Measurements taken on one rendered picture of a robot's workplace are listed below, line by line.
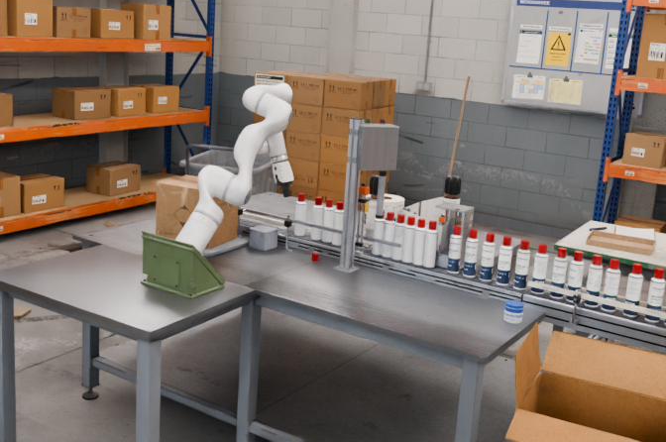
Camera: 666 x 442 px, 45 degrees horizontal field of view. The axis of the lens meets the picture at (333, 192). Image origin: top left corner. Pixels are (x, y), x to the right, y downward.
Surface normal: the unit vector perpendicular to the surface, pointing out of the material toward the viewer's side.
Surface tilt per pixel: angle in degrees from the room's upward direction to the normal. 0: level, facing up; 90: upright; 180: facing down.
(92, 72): 90
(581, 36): 88
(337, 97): 90
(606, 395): 88
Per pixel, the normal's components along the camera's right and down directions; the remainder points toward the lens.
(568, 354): -0.22, -0.69
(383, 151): 0.36, 0.22
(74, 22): 0.85, 0.17
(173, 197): -0.42, 0.16
